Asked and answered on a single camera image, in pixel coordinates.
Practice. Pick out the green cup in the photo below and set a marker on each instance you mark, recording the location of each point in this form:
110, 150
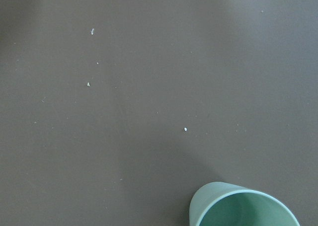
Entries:
224, 204

